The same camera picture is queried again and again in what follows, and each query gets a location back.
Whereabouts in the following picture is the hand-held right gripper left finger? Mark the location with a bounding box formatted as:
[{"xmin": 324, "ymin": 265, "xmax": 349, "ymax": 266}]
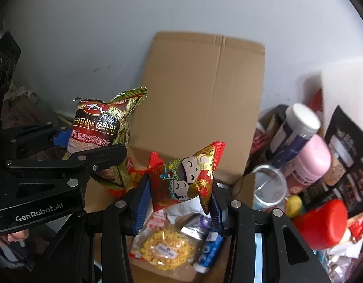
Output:
[{"xmin": 25, "ymin": 172, "xmax": 152, "ymax": 283}]

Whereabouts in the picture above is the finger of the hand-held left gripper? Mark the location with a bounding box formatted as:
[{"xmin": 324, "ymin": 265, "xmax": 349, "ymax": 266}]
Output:
[
  {"xmin": 5, "ymin": 144, "xmax": 128, "ymax": 183},
  {"xmin": 2, "ymin": 123, "xmax": 70, "ymax": 161}
]

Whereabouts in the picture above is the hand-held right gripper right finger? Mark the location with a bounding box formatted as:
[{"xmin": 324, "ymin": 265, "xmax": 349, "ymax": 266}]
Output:
[{"xmin": 209, "ymin": 183, "xmax": 329, "ymax": 283}]

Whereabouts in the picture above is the silver purple snack packet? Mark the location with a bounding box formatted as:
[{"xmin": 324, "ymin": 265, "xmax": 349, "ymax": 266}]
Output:
[{"xmin": 170, "ymin": 212, "xmax": 213, "ymax": 242}]

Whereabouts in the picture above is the brown cereal snack packet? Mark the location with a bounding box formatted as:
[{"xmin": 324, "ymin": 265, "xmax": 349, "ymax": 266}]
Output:
[{"xmin": 62, "ymin": 86, "xmax": 148, "ymax": 191}]

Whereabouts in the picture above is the red gold cartoon snack packet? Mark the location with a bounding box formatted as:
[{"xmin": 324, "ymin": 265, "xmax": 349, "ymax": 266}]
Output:
[{"xmin": 148, "ymin": 141, "xmax": 227, "ymax": 216}]

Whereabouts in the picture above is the blue candy tube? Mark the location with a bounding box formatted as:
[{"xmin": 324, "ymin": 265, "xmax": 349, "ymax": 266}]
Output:
[{"xmin": 193, "ymin": 231, "xmax": 224, "ymax": 273}]

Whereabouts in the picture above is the clear waffle packet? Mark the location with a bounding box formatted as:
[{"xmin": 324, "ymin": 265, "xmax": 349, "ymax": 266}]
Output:
[{"xmin": 129, "ymin": 221, "xmax": 200, "ymax": 272}]

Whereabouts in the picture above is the brown cardboard box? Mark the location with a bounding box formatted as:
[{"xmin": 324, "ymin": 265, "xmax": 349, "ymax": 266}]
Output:
[{"xmin": 81, "ymin": 31, "xmax": 266, "ymax": 283}]

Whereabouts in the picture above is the person's left hand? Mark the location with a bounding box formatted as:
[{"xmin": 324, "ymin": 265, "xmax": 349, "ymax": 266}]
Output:
[{"xmin": 6, "ymin": 229, "xmax": 30, "ymax": 243}]

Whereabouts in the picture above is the red crinkled snack packet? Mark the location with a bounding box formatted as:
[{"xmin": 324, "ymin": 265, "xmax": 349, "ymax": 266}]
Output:
[{"xmin": 108, "ymin": 159, "xmax": 147, "ymax": 198}]

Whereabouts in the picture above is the brown plaid blanket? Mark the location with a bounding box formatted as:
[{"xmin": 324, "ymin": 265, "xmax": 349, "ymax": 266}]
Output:
[{"xmin": 0, "ymin": 85, "xmax": 67, "ymax": 154}]

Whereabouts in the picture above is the clear plastic cup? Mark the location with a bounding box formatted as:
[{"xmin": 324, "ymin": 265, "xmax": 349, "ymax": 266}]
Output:
[{"xmin": 252, "ymin": 164, "xmax": 288, "ymax": 211}]

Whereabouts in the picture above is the yellow green fruit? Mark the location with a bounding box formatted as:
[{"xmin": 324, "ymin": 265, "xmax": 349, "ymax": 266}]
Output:
[{"xmin": 284, "ymin": 195, "xmax": 303, "ymax": 219}]

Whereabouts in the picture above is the red canister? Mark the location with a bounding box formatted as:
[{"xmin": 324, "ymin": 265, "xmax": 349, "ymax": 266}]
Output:
[{"xmin": 290, "ymin": 199, "xmax": 348, "ymax": 251}]

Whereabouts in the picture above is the pink jar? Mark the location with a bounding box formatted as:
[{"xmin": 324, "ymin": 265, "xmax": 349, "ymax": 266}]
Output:
[{"xmin": 283, "ymin": 134, "xmax": 332, "ymax": 195}]

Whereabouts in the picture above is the dark bottle white cap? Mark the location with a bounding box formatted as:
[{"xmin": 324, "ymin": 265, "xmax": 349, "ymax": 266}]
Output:
[{"xmin": 270, "ymin": 103, "xmax": 322, "ymax": 168}]

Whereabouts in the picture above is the black snack pouch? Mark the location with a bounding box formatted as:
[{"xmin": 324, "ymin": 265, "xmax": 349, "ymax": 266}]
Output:
[{"xmin": 302, "ymin": 104, "xmax": 363, "ymax": 217}]

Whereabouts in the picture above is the red foil packet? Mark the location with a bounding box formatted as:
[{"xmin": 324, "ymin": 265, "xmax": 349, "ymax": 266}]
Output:
[{"xmin": 348, "ymin": 212, "xmax": 363, "ymax": 242}]

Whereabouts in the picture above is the red bag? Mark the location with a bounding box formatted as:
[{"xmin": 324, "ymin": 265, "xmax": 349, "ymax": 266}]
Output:
[{"xmin": 309, "ymin": 90, "xmax": 323, "ymax": 109}]

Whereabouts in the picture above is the white foam board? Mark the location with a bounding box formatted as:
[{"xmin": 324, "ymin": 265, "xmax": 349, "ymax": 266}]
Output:
[{"xmin": 301, "ymin": 62, "xmax": 363, "ymax": 142}]

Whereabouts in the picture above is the white wooden frame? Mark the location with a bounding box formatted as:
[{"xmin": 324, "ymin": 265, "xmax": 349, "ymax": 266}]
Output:
[{"xmin": 53, "ymin": 109, "xmax": 79, "ymax": 127}]

